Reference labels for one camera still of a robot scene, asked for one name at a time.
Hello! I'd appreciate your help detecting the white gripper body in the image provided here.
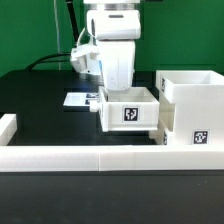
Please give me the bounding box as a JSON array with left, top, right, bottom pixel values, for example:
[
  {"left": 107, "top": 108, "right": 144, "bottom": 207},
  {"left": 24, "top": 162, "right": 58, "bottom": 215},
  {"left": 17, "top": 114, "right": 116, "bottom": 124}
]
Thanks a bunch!
[{"left": 87, "top": 10, "right": 141, "bottom": 91}]

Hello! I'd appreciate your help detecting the white drawer box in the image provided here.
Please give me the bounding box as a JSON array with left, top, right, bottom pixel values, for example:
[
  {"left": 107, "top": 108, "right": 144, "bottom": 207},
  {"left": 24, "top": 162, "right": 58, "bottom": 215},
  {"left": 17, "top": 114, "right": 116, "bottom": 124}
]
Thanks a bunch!
[
  {"left": 149, "top": 128, "right": 173, "bottom": 145},
  {"left": 90, "top": 86, "right": 159, "bottom": 132}
]

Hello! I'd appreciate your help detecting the white drawer cabinet frame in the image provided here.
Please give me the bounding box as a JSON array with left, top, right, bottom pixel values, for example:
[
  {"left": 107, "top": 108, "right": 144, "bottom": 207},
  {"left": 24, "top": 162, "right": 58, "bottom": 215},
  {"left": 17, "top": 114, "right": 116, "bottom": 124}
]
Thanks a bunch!
[{"left": 156, "top": 70, "right": 224, "bottom": 145}]

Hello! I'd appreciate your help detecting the white front drawer box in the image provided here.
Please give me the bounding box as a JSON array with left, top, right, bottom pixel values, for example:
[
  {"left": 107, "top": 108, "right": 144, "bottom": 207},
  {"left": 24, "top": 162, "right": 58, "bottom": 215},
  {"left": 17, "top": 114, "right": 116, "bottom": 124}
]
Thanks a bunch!
[{"left": 149, "top": 128, "right": 173, "bottom": 145}]

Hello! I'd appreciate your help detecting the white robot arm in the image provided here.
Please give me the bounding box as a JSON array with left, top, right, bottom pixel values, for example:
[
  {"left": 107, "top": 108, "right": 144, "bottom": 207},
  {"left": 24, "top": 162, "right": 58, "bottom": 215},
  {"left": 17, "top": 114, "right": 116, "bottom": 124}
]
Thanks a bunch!
[{"left": 70, "top": 0, "right": 141, "bottom": 91}]

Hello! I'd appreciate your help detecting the white marker tag sheet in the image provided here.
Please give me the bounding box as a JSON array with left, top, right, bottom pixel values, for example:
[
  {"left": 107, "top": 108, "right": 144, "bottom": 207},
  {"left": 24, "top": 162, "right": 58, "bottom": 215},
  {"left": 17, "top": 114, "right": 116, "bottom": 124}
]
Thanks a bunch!
[{"left": 63, "top": 92, "right": 99, "bottom": 107}]

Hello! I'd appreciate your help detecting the white U-shaped fence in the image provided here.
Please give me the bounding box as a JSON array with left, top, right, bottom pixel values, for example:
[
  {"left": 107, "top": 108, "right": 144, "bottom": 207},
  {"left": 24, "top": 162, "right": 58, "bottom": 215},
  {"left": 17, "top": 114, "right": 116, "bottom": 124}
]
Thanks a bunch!
[{"left": 0, "top": 114, "right": 224, "bottom": 172}]

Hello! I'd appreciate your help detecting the grey vertical cable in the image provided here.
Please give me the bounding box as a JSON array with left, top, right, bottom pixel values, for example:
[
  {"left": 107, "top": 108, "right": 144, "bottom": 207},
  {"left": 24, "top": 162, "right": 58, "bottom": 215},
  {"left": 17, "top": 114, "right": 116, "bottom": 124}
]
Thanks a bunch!
[{"left": 53, "top": 0, "right": 62, "bottom": 71}]

